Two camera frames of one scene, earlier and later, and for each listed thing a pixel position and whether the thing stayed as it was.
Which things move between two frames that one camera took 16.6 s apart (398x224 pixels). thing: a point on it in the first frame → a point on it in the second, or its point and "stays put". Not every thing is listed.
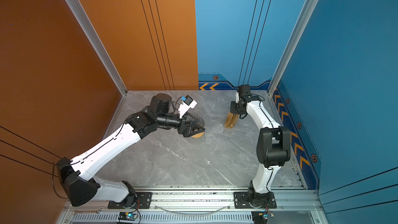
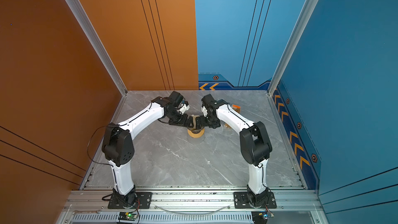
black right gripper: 233,110 → 198,122
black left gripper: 186,132 → 190,118
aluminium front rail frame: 202,205 stays put
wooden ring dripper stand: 198,135 stays put
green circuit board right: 259,217 stays put
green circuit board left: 127,216 stays put
